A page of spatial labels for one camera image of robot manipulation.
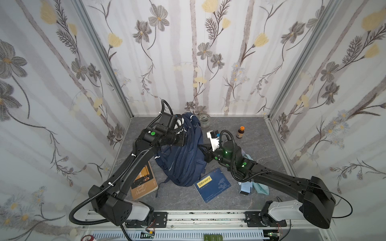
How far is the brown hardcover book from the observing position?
2.74ft

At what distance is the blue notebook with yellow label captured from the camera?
0.84 meters

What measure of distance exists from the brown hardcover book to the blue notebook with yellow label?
0.81 ft
